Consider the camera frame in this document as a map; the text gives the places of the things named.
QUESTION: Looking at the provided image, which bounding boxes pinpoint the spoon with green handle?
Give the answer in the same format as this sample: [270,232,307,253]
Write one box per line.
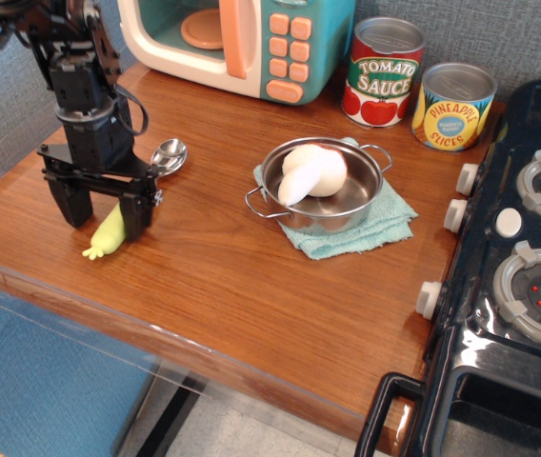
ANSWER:
[82,138,188,261]

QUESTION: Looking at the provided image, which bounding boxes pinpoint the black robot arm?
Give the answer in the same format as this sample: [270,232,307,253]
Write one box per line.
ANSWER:
[0,1,160,241]

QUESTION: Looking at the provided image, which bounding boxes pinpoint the black toy stove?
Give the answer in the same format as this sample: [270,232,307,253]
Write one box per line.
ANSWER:
[356,80,541,456]

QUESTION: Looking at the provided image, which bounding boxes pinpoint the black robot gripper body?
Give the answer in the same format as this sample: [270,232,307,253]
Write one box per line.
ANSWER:
[38,108,158,205]

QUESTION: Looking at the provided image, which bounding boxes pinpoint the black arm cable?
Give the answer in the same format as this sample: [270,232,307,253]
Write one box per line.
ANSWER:
[0,23,150,137]

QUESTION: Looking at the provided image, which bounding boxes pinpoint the tomato sauce can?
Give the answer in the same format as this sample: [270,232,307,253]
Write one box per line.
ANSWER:
[342,16,426,128]

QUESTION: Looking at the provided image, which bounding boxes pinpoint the toy microwave teal and cream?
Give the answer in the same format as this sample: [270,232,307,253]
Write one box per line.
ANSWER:
[118,0,355,106]

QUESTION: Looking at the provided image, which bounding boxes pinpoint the pineapple slices can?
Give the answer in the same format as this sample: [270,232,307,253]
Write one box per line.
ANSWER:
[411,62,497,151]

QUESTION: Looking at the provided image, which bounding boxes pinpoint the small steel pot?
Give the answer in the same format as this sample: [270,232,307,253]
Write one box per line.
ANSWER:
[245,137,393,235]

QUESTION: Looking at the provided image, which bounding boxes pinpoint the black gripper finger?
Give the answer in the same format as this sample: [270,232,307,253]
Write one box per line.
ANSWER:
[45,175,92,228]
[119,192,154,242]

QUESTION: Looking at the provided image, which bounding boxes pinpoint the clear acrylic table guard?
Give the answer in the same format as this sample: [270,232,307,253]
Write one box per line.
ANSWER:
[0,270,355,456]

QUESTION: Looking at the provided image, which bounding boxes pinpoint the white plush mushroom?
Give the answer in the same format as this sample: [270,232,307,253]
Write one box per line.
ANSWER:
[278,143,348,207]

